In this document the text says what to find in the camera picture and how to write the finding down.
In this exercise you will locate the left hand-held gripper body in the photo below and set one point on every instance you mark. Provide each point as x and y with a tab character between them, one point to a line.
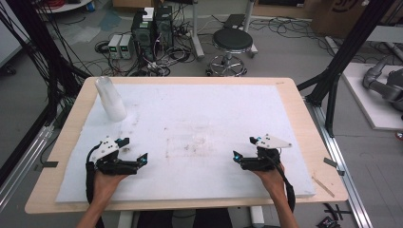
106	150

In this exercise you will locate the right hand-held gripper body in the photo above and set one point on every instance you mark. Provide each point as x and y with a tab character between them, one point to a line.
258	163

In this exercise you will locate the person's right hand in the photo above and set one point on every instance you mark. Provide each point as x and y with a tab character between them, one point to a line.
269	183

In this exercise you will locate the person's left hand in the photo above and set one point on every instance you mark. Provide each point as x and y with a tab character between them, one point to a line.
106	188

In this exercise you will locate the clear plastic cup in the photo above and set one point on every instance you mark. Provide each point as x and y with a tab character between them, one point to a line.
111	99

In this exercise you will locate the white foam mat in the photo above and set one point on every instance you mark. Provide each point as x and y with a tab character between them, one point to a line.
196	136

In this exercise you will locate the white table leg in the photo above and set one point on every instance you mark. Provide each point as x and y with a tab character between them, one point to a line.
257	217
125	220

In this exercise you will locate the black tape piece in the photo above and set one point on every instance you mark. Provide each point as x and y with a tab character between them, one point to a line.
50	164
330	162

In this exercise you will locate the thin wooden stick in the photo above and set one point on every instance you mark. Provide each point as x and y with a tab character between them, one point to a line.
323	186

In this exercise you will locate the person's dark trouser legs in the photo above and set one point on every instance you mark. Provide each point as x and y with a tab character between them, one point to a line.
202	219

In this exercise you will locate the black parts on floor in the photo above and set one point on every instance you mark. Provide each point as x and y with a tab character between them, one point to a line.
332	217

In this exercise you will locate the grey bench power supply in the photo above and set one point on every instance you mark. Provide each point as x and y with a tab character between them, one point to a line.
125	46
114	46

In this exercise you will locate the black round stool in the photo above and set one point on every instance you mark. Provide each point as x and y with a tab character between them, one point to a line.
232	41

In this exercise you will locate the black computer tower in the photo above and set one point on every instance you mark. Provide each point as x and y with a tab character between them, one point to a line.
164	27
142	36

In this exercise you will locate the grey desk leg with foot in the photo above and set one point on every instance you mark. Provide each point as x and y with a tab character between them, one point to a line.
196	38

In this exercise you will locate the white platform board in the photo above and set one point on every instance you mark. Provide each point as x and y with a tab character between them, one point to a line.
370	107

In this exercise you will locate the black flat device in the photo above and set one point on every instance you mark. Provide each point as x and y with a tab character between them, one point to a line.
234	21

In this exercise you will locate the blue tape roll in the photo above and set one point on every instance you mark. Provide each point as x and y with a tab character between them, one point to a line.
91	6

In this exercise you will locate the brown cardboard box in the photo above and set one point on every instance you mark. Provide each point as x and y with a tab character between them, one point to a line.
335	15

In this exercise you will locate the aluminium rail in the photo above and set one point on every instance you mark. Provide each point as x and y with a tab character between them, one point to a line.
340	164
23	164

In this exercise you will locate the black metal frame post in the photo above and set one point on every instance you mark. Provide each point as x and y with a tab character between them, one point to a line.
345	53

